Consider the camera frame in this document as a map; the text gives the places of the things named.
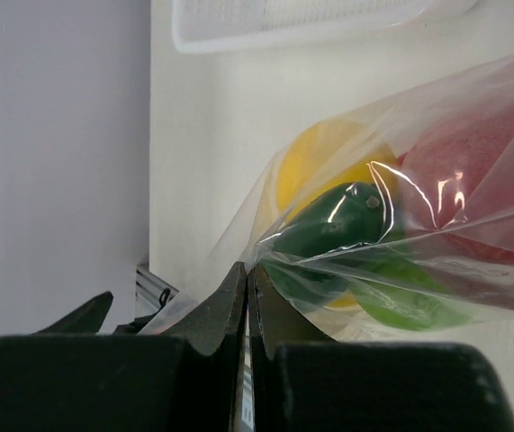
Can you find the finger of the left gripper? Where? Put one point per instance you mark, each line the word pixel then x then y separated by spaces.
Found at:
pixel 87 319

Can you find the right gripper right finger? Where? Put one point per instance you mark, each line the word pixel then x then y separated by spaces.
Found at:
pixel 293 364

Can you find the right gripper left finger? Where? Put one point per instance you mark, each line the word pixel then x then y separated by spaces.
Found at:
pixel 186 378

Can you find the green fake cucumber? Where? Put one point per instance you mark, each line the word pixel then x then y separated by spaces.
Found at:
pixel 347 215

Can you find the clear zip top bag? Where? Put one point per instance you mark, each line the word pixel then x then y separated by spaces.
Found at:
pixel 198 233

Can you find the light green fake vegetable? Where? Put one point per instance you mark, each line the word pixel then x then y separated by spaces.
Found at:
pixel 400 294

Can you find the yellow fake lemon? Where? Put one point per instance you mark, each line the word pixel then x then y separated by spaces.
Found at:
pixel 328 154

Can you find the red fake apple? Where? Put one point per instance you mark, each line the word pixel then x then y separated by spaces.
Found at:
pixel 459 182

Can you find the aluminium rail frame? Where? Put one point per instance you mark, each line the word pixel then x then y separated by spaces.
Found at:
pixel 151 292

